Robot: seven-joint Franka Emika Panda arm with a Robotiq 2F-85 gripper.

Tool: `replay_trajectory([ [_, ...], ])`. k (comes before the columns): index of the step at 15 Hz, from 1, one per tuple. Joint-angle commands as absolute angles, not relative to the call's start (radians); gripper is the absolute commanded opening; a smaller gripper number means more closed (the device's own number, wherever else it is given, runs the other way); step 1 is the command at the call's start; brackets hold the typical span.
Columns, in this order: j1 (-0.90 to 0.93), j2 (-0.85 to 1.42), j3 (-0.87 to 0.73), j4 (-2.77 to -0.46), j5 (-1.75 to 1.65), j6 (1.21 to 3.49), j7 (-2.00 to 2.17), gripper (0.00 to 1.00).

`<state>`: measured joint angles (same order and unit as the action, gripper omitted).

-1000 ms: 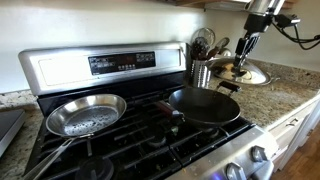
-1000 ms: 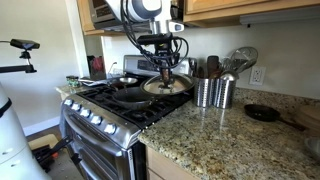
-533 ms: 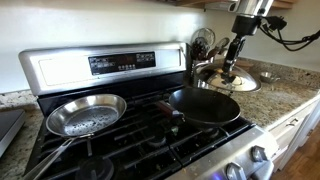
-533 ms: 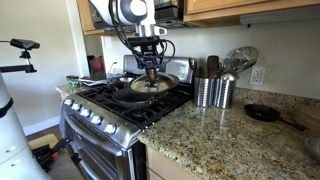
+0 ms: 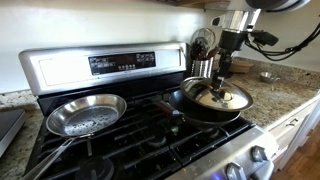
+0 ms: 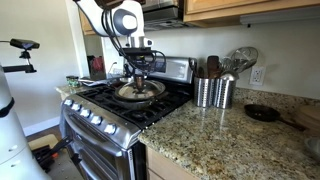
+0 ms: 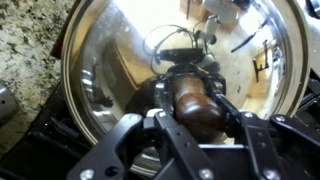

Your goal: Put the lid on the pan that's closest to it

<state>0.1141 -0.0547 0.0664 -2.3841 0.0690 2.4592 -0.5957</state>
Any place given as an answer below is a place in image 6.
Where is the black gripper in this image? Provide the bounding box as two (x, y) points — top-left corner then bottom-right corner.
(128, 54), (154, 89)

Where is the glass pan lid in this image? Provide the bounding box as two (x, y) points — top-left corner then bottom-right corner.
(114, 75), (167, 102)

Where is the dark wok pan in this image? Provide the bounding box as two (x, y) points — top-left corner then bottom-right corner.
(112, 89), (170, 111)

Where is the small jar with dark lid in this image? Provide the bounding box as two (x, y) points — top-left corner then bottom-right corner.
(65, 74), (81, 88)

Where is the red cloth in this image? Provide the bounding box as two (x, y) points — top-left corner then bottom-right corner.
(91, 55), (105, 73)

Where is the flat grey countertop appliance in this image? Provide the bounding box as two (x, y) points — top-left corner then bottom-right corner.
(79, 77), (113, 87)

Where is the dark serving spoon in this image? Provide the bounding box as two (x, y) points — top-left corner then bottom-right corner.
(188, 57), (198, 78)

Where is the perforated steel utensil holder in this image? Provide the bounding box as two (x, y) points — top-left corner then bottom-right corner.
(213, 77), (237, 110)
(193, 76), (216, 108)

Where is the stainless steel gas range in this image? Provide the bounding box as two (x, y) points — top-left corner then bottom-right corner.
(59, 54), (198, 180)

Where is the stainless steel microwave hood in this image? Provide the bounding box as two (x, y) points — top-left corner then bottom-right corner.
(141, 0), (186, 32)

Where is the dark wooden spatula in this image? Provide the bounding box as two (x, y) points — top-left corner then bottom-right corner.
(206, 54), (222, 79)

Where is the light wooden base cabinet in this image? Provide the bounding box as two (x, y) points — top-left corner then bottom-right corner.
(145, 144), (201, 180)

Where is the steel ladle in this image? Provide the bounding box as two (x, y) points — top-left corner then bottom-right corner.
(219, 70), (240, 82)

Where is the steel mesh skimmer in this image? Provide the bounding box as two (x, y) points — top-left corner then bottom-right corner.
(229, 46), (260, 73)

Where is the black and orange clamp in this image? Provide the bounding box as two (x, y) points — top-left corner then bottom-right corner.
(31, 135), (74, 173)

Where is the light wooden board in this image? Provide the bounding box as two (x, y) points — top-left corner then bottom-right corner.
(27, 133), (60, 151)

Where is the black cast iron skillet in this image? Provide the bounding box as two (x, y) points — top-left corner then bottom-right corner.
(244, 103), (307, 132)

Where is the round wooden boards stack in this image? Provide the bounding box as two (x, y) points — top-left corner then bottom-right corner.
(293, 104), (320, 133)

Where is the small steel bowl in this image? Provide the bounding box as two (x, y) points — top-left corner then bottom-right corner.
(303, 135), (320, 163)

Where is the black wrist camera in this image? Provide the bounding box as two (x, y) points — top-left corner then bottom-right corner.
(119, 47), (154, 57)

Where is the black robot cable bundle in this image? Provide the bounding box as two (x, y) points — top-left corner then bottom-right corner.
(101, 8), (168, 77)

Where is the steel oven door handle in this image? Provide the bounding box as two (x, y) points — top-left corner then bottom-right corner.
(60, 107), (124, 158)

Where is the white wall outlet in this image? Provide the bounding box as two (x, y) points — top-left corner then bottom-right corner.
(249, 65), (267, 86)

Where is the black stereo camera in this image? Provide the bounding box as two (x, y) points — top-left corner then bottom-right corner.
(9, 37), (41, 51)

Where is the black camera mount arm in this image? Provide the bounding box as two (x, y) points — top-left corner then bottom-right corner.
(0, 49), (38, 74)

